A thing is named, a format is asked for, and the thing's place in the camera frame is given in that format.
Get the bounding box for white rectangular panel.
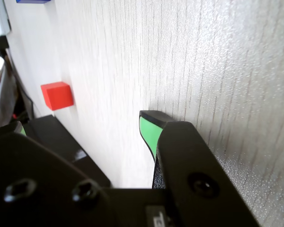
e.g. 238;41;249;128
0;0;12;38

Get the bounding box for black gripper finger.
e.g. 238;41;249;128
139;110;261;227
0;120;114;227

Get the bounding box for blue wooden cube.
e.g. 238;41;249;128
16;0;53;5

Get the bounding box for red wooden cube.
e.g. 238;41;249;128
40;81;74;111

